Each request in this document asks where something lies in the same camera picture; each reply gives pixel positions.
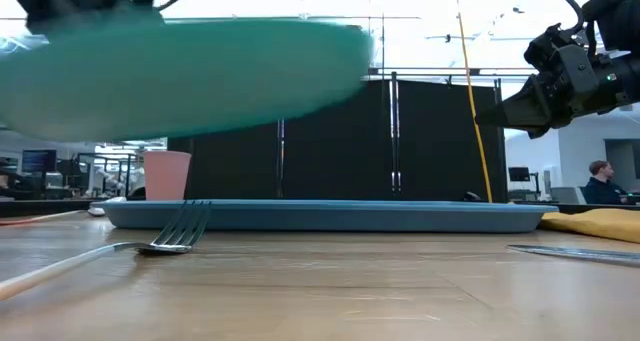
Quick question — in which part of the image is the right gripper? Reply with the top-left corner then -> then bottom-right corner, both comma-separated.
474,54 -> 640,141

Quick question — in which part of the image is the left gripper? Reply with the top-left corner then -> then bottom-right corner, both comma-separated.
0,0 -> 165,35

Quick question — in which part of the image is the yellow cloth napkin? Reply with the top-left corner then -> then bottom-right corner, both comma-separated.
538,208 -> 640,245

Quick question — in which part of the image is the teal plate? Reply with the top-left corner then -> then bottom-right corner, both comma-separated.
0,18 -> 375,143

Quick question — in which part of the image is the knife with cream handle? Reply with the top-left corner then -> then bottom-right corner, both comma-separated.
506,243 -> 640,269

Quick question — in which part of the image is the pink cup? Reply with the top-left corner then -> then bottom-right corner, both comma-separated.
143,150 -> 193,202

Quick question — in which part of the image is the fork with orange handle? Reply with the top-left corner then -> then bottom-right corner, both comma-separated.
0,199 -> 213,302

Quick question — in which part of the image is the blue plastic tray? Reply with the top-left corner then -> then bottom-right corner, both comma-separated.
91,198 -> 559,234

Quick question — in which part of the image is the person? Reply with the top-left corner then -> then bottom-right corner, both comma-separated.
582,159 -> 632,206

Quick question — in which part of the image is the large dark monitor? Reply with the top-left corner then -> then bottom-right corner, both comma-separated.
20,149 -> 58,175

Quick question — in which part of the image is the black partition screen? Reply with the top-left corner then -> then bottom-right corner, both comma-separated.
167,78 -> 509,203

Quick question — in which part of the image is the yellow cable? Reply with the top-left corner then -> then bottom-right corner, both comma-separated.
453,0 -> 494,204

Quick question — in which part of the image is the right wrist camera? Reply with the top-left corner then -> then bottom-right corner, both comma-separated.
523,24 -> 600,101

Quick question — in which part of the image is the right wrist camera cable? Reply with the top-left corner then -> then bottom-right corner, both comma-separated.
547,0 -> 587,35

